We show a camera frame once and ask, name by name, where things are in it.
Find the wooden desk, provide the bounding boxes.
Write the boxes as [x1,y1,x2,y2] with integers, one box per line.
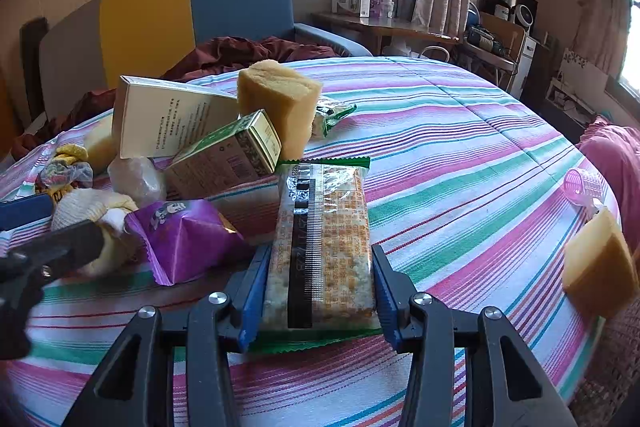
[311,13,460,55]

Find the cream yellow plush toy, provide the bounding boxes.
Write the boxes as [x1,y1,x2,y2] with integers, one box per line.
[51,188,138,277]

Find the green white snack wrapper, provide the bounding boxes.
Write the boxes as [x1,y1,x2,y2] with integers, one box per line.
[311,96,357,138]

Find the yellow candy toy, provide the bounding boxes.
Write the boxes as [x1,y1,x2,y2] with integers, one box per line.
[35,143,93,204]

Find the clear plastic bundle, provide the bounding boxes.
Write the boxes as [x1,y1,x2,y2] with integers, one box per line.
[107,157,167,208]

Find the green medicine box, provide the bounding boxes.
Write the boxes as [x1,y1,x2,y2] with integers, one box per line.
[164,109,281,199]

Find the yellow sponge behind boxes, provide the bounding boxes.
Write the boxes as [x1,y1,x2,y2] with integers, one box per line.
[84,114,117,176]

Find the dark red blanket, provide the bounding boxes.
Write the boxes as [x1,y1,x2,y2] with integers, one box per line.
[10,37,338,161]

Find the purple snack bag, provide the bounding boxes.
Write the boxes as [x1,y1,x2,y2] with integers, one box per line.
[125,199,253,286]

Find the large yellow sponge block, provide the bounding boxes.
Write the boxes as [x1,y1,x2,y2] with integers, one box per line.
[236,60,322,160]

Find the grey yellow blue headboard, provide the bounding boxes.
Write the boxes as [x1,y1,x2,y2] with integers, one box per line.
[39,0,370,117]

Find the striped bed sheet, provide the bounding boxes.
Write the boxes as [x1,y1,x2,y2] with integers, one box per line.
[1,57,602,426]

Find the yellow sponge at bed edge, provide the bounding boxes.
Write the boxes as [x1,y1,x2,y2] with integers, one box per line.
[562,208,639,319]

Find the cracker packet green edges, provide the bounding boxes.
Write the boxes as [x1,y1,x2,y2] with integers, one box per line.
[255,157,381,353]

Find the cluttered side shelf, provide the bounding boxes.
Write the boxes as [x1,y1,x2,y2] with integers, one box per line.
[462,0,553,104]

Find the white cardboard box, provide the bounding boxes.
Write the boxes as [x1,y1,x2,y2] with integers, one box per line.
[112,76,239,159]

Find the pink quilt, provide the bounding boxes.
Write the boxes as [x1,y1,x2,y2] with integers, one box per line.
[578,117,640,253]

